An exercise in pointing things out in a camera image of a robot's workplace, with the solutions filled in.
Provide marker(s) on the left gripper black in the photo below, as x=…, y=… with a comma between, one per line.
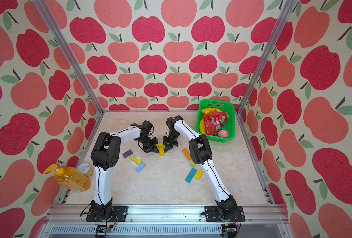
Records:
x=152, y=148

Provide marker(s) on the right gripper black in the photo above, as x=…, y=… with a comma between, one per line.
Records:
x=167, y=145

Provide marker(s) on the short yellow block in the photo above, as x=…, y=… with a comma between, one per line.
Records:
x=161, y=151

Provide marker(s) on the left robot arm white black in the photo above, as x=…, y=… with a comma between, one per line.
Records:
x=105, y=155

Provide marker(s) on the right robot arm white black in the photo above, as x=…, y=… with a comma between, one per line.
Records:
x=201, y=154

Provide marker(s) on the yellow-green long block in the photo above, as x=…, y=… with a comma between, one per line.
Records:
x=136, y=160

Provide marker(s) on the orange block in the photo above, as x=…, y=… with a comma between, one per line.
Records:
x=186, y=153

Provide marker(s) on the purple block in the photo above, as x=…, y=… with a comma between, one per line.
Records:
x=127, y=153

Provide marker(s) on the light blue block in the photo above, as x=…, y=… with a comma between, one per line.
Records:
x=140, y=167

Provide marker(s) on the green block lower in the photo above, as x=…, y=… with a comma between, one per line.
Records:
x=192, y=164

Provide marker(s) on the cyan long block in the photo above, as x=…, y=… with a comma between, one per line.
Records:
x=191, y=175

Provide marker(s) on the yellow block right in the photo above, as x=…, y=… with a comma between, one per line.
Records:
x=199, y=174

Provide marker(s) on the red snack bag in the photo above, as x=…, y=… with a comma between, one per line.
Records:
x=213, y=122

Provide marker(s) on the bananas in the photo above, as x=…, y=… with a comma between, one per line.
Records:
x=207, y=110

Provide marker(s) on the green plastic basket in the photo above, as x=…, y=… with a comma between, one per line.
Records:
x=215, y=115

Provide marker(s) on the peach fruit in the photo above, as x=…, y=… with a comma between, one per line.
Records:
x=223, y=133

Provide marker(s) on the white round container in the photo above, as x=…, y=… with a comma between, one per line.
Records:
x=86, y=169

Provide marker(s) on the orange soap bottle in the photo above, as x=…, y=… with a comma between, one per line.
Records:
x=69, y=178

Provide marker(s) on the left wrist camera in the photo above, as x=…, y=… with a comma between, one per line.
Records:
x=147, y=128

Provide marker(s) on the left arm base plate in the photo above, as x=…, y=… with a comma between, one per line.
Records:
x=109, y=214

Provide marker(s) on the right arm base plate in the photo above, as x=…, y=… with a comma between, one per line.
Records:
x=218, y=214

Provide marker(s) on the aluminium front rail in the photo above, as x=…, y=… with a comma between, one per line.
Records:
x=168, y=221

